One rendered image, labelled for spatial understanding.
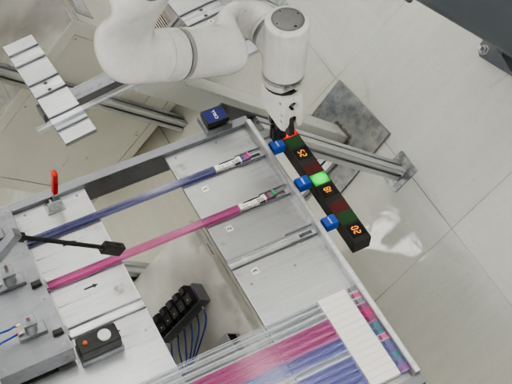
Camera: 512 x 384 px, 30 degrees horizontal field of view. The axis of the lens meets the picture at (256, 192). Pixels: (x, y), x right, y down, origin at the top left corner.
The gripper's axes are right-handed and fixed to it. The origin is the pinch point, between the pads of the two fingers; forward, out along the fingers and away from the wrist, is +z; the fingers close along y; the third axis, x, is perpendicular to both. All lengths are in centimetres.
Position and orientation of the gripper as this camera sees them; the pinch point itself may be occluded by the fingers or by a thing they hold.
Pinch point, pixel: (278, 131)
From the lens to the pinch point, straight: 199.2
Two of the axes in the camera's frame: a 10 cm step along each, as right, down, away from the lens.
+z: -0.4, 5.9, 8.0
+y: -4.7, -7.2, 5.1
